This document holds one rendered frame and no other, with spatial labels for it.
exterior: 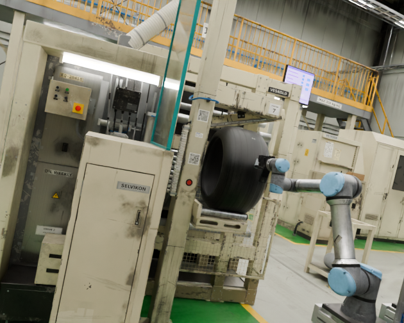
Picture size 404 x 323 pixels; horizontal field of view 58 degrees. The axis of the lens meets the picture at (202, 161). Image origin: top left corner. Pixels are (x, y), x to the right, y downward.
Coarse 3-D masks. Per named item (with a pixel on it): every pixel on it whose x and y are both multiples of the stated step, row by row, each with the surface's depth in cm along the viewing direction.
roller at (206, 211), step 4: (204, 208) 241; (208, 208) 243; (212, 208) 244; (204, 212) 241; (208, 212) 242; (212, 212) 242; (216, 212) 243; (220, 212) 244; (224, 212) 245; (228, 212) 246; (232, 212) 247; (236, 212) 249; (220, 216) 245; (224, 216) 245; (228, 216) 246; (232, 216) 246; (236, 216) 247; (240, 216) 248; (244, 216) 249
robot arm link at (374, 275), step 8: (360, 264) 165; (368, 272) 161; (376, 272) 161; (368, 280) 158; (376, 280) 161; (368, 288) 158; (376, 288) 162; (360, 296) 162; (368, 296) 161; (376, 296) 163
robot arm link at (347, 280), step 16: (336, 176) 164; (352, 176) 171; (336, 192) 163; (352, 192) 168; (336, 208) 164; (336, 224) 163; (336, 240) 162; (352, 240) 160; (336, 256) 161; (352, 256) 158; (336, 272) 156; (352, 272) 155; (336, 288) 156; (352, 288) 152
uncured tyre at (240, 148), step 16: (224, 128) 252; (240, 128) 253; (208, 144) 273; (224, 144) 240; (240, 144) 235; (256, 144) 240; (208, 160) 283; (224, 160) 234; (240, 160) 230; (208, 176) 284; (224, 176) 231; (240, 176) 230; (256, 176) 233; (208, 192) 277; (224, 192) 233; (240, 192) 234; (256, 192) 236; (224, 208) 244; (240, 208) 244
